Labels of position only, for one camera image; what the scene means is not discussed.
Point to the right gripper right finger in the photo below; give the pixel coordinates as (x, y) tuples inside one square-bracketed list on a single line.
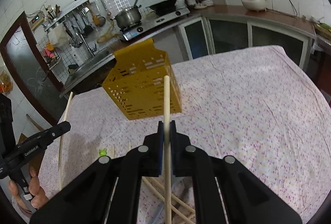
[(225, 191)]

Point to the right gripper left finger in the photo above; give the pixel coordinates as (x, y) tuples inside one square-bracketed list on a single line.
[(108, 190)]

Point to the green handled fork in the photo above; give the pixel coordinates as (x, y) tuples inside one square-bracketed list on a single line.
[(103, 152)]

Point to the steel kitchen sink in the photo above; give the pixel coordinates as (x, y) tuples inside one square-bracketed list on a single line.
[(89, 67)]

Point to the person's left hand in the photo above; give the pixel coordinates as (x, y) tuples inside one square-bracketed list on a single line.
[(35, 189)]

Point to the yellow perforated utensil holder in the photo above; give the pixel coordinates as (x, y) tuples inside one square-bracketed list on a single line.
[(136, 83)]

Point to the steel cooking pot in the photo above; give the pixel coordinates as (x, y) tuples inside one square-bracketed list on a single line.
[(128, 16)]

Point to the steel gas stove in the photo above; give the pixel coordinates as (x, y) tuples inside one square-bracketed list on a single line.
[(147, 24)]

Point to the black wok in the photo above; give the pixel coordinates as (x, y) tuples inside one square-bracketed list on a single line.
[(164, 7)]

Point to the white rice cooker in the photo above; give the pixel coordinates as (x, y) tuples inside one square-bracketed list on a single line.
[(255, 5)]

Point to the wall utensil rack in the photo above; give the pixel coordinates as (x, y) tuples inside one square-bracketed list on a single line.
[(61, 17)]

